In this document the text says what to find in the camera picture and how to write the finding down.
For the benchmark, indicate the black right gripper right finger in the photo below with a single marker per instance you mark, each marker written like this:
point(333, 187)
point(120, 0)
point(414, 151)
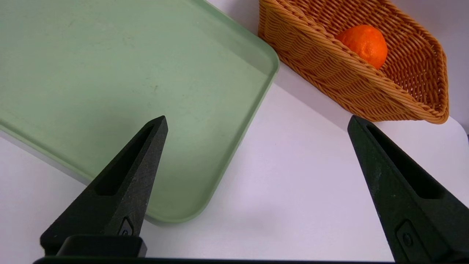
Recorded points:
point(410, 205)

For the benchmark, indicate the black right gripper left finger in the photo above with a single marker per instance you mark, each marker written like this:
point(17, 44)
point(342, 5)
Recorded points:
point(121, 194)

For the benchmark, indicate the orange fruit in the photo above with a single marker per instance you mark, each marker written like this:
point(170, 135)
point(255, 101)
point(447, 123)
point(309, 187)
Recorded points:
point(364, 44)

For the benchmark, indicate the orange wicker basket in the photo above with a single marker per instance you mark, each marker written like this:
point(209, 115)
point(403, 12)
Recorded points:
point(329, 73)

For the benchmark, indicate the light green plastic tray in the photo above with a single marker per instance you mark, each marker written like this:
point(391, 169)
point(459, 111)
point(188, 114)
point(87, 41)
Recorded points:
point(110, 73)

